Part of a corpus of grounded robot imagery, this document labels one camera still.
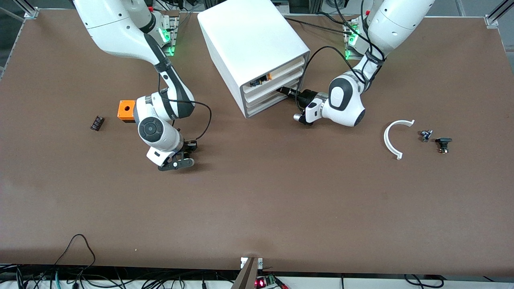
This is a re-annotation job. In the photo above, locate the white drawer cabinet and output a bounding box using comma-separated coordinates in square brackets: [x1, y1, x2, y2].
[198, 0, 312, 119]

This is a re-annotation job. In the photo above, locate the orange box with hole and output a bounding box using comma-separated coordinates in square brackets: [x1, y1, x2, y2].
[117, 100, 138, 123]

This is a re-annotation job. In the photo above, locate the white curved plastic arc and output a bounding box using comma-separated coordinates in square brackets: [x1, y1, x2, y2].
[383, 119, 415, 161]

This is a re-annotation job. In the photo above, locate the circuit board with red light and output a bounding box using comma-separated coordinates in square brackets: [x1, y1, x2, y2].
[255, 274, 290, 289]

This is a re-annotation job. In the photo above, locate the white drawer holding switch part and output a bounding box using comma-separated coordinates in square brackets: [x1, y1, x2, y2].
[242, 56, 308, 97]

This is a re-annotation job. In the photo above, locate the orange black switch part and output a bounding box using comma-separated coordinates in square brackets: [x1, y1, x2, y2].
[250, 73, 273, 88]

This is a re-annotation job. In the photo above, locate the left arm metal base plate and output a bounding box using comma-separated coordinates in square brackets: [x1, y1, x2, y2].
[345, 20, 364, 61]

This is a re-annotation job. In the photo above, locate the black cable behind cabinet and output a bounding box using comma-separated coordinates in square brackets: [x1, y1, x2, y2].
[283, 16, 356, 36]

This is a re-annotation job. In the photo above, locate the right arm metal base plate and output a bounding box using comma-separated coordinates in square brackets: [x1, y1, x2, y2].
[159, 15, 179, 57]

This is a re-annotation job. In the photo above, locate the black looped cable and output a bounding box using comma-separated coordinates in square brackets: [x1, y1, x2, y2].
[54, 234, 97, 278]

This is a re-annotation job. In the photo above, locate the aluminium camera pole bracket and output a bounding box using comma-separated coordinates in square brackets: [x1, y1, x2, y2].
[231, 257, 263, 289]

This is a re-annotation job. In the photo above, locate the small black switch component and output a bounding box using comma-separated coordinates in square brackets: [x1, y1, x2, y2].
[435, 137, 453, 154]

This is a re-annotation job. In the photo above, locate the aluminium frame corner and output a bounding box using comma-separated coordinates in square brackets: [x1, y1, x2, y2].
[485, 0, 514, 28]
[12, 0, 39, 19]

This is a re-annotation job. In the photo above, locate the black coiled floor cable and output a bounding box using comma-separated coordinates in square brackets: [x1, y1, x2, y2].
[404, 274, 445, 289]

